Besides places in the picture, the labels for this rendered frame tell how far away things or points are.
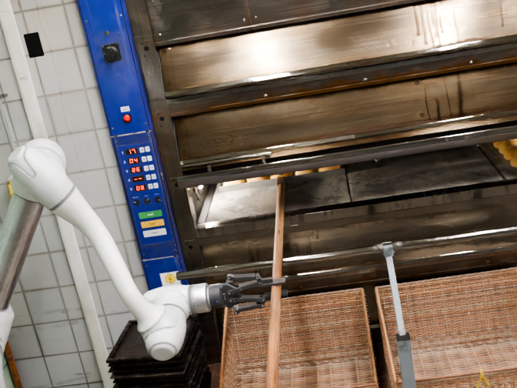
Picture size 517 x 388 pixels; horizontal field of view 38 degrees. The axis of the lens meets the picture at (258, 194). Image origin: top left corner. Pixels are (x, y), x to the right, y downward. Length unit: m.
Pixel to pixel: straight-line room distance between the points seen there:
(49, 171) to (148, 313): 0.48
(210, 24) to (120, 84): 0.39
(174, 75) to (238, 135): 0.32
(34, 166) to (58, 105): 0.75
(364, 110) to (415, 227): 0.51
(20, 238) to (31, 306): 0.87
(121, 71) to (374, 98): 0.91
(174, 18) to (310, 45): 0.49
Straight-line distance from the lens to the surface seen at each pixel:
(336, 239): 2.90
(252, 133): 2.74
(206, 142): 2.77
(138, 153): 2.79
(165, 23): 2.72
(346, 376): 2.92
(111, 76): 2.74
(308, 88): 2.71
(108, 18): 2.71
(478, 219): 2.94
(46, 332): 3.25
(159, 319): 2.16
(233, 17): 2.69
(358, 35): 2.69
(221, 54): 2.71
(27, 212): 2.34
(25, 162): 2.14
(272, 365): 1.90
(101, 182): 2.90
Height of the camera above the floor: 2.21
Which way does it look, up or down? 19 degrees down
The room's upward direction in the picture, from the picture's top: 11 degrees counter-clockwise
